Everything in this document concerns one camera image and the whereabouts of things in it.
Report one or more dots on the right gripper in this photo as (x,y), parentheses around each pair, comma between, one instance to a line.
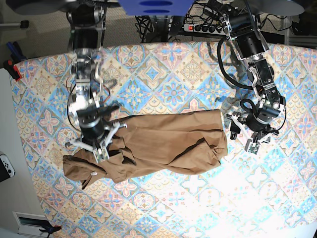
(91,122)

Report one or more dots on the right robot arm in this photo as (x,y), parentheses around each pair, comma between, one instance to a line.
(86,105)

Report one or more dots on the orange black clamp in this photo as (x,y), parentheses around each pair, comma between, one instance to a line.
(49,229)

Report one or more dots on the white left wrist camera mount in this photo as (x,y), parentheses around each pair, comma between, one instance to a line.
(250,135)

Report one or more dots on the brown t-shirt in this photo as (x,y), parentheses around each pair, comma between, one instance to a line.
(189,144)

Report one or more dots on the red black clamp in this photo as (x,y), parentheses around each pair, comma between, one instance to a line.
(12,70)

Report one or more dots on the white box device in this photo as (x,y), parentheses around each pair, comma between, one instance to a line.
(29,224)

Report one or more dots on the white power strip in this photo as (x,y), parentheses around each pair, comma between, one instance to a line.
(203,28)

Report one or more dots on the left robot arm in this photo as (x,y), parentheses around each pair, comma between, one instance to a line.
(242,30)

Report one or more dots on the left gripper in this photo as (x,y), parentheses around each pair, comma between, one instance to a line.
(258,118)

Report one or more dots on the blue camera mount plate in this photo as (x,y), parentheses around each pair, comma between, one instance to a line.
(156,7)

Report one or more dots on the patterned tablecloth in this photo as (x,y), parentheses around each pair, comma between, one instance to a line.
(245,196)

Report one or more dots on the handheld game console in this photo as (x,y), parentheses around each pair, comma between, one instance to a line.
(6,169)

